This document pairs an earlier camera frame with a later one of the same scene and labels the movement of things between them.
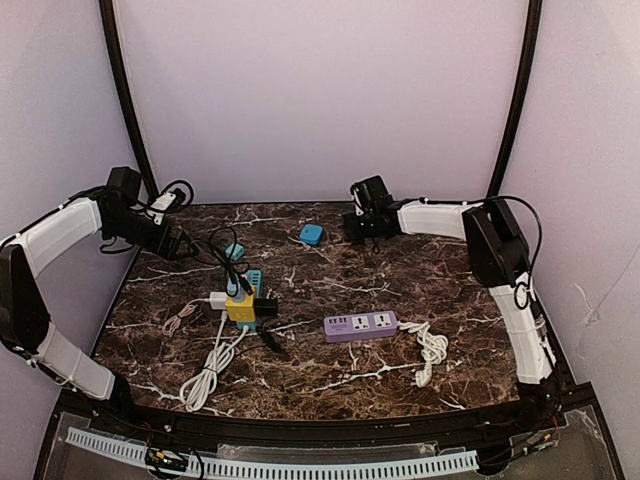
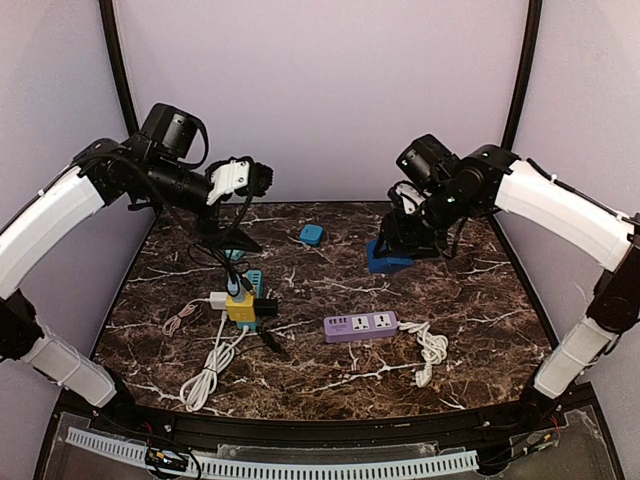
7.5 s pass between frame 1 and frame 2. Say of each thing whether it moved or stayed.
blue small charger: stayed
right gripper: moved
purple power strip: stayed
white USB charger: stayed
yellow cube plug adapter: stayed
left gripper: moved
